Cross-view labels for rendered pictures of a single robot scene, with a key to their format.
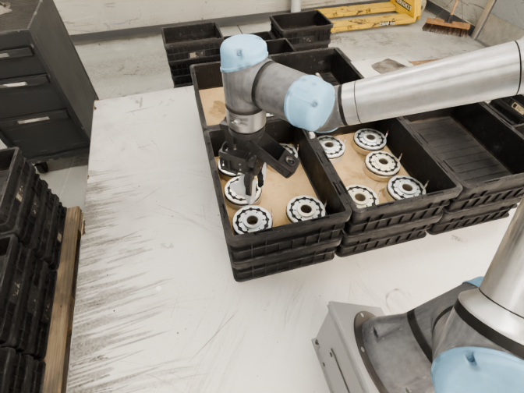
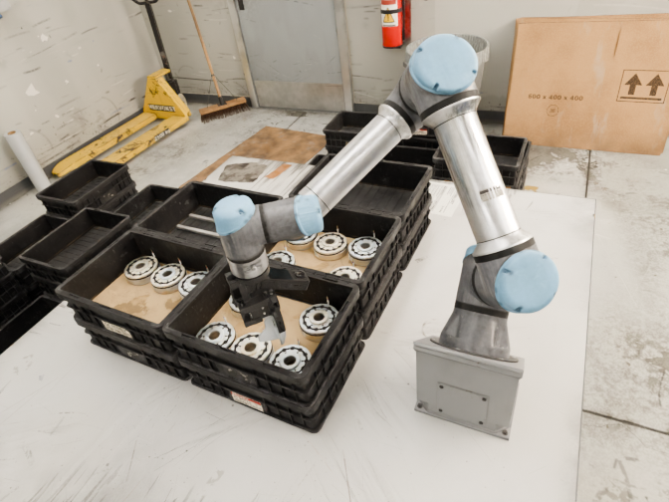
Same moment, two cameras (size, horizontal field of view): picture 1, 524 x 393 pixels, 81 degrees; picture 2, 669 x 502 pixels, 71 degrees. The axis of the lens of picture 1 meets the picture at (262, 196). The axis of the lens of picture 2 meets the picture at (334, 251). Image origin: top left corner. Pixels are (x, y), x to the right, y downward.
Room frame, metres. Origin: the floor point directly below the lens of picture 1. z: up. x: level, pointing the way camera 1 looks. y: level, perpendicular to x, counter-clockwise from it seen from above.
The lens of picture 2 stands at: (-0.15, 0.40, 1.73)
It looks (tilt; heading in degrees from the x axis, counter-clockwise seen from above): 39 degrees down; 316
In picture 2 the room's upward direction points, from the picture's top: 9 degrees counter-clockwise
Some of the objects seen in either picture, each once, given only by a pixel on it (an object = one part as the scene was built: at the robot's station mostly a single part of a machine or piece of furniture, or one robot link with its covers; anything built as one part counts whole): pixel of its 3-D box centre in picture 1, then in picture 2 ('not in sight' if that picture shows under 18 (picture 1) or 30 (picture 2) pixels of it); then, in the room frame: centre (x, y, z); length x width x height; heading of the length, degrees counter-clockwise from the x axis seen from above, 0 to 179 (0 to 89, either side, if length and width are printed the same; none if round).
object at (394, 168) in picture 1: (382, 162); (330, 242); (0.66, -0.36, 0.86); 0.10 x 0.10 x 0.01
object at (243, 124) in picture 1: (245, 115); (248, 261); (0.48, 0.03, 1.16); 0.08 x 0.08 x 0.05
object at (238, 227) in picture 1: (252, 221); (290, 362); (0.45, 0.02, 0.86); 0.10 x 0.10 x 0.01
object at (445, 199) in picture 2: not in sight; (420, 194); (0.71, -0.92, 0.70); 0.33 x 0.23 x 0.01; 16
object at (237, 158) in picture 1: (244, 146); (254, 291); (0.49, 0.04, 1.08); 0.09 x 0.08 x 0.12; 67
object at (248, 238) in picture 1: (269, 170); (262, 310); (0.58, -0.02, 0.92); 0.40 x 0.30 x 0.02; 15
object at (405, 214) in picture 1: (366, 164); (322, 251); (0.65, -0.31, 0.87); 0.40 x 0.30 x 0.11; 15
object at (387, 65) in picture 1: (393, 69); (241, 170); (1.51, -0.68, 0.71); 0.22 x 0.19 x 0.01; 16
